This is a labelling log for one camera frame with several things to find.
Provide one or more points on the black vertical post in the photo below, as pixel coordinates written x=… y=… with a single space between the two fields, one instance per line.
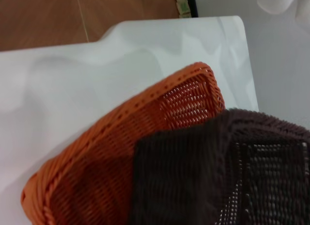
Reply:
x=193 y=4

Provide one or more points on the beige tape strip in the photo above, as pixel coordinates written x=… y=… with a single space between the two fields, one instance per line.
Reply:
x=182 y=4

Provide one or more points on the dark brown woven basket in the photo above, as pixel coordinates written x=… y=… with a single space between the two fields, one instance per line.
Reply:
x=181 y=174

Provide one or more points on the orange woven plastic basket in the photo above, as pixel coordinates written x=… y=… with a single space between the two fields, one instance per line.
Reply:
x=97 y=149

